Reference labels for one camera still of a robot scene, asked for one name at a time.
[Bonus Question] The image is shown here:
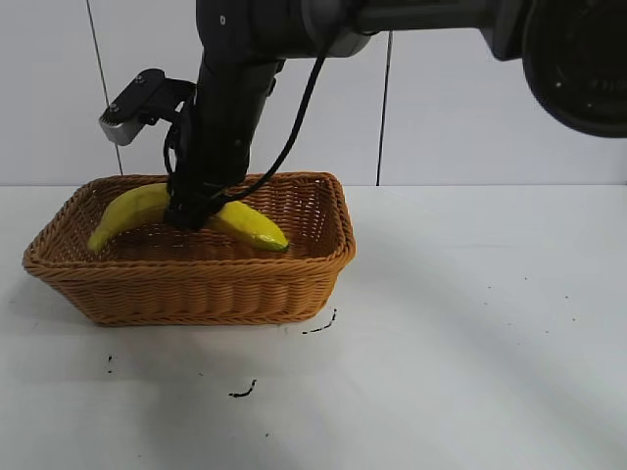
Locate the yellow banana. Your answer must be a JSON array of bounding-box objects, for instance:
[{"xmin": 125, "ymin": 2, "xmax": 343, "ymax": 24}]
[{"xmin": 87, "ymin": 183, "xmax": 290, "ymax": 254}]

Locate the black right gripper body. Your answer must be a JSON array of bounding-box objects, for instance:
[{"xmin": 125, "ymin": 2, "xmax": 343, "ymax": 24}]
[{"xmin": 169, "ymin": 52, "xmax": 286, "ymax": 201}]

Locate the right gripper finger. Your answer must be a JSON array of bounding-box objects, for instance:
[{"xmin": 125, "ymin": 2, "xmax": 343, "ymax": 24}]
[
  {"xmin": 188, "ymin": 187, "xmax": 231, "ymax": 232},
  {"xmin": 164, "ymin": 191, "xmax": 191, "ymax": 227}
]

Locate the thick black cable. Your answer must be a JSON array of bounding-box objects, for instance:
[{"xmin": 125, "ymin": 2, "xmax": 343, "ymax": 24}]
[{"xmin": 210, "ymin": 0, "xmax": 367, "ymax": 203}]

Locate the brown woven wicker basket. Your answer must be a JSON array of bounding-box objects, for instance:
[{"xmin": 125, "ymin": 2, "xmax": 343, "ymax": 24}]
[{"xmin": 21, "ymin": 170, "xmax": 358, "ymax": 328}]

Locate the thin black camera cable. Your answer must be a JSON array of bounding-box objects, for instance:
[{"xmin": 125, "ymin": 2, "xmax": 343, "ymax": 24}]
[{"xmin": 162, "ymin": 100, "xmax": 191, "ymax": 197}]

